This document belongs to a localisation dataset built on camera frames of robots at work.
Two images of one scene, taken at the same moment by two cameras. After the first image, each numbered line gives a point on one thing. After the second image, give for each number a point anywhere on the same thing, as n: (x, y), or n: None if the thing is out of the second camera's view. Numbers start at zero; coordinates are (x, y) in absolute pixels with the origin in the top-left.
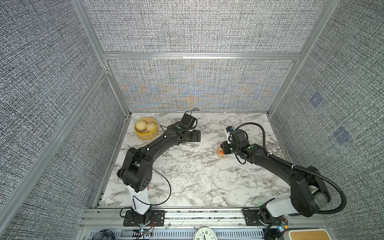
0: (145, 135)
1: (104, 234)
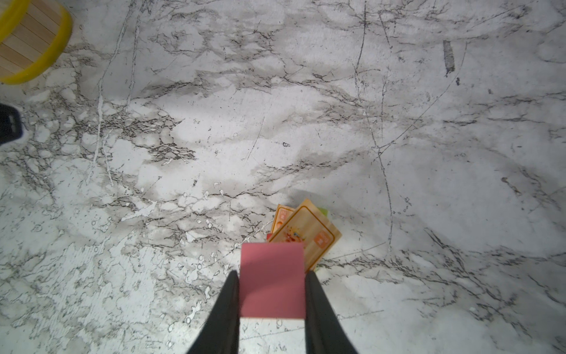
0: (33, 35)
1: None
